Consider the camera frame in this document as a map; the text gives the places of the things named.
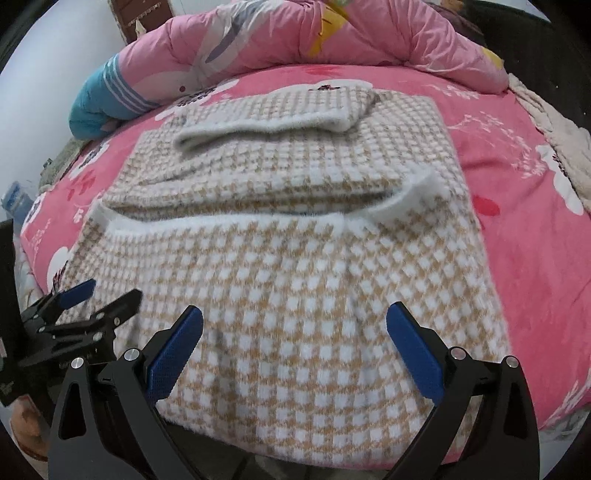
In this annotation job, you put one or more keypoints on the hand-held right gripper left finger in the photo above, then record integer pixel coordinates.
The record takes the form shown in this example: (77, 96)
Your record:
(178, 355)

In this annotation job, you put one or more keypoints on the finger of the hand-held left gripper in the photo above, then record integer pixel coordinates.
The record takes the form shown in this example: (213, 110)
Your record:
(78, 293)
(115, 310)

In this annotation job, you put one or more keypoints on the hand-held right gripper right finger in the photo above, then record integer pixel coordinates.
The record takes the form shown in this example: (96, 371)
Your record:
(415, 355)

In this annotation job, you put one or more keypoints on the beige checked coat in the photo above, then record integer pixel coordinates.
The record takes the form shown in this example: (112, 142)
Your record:
(300, 277)

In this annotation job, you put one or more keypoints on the person's left hand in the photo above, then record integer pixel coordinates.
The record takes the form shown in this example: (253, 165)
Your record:
(27, 424)

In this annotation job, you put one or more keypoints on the white printed bed sheet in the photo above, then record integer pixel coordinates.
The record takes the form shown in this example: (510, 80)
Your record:
(30, 272)

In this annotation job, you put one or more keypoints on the blue plastic box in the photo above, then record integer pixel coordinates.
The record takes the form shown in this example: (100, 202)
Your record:
(13, 198)

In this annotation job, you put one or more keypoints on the grey patterned cloth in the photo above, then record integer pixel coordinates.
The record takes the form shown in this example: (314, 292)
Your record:
(60, 164)

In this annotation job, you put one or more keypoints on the pink floral bed blanket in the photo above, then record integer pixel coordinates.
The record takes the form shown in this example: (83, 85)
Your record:
(531, 258)

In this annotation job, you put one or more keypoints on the cream fluffy garment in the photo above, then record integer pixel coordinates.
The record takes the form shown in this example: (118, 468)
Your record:
(563, 138)

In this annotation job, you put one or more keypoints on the small hanging ornament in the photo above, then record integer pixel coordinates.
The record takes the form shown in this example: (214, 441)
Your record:
(139, 26)

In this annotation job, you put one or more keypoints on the brown wooden door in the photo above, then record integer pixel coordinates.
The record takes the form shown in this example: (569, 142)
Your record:
(138, 11)

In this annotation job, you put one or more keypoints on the pink printed duvet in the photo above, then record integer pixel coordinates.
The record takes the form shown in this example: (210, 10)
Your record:
(392, 41)

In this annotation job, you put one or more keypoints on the black padded headboard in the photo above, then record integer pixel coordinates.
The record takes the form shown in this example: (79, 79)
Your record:
(545, 46)

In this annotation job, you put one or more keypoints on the dark maroon cloth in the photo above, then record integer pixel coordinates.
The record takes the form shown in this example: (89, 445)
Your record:
(450, 9)

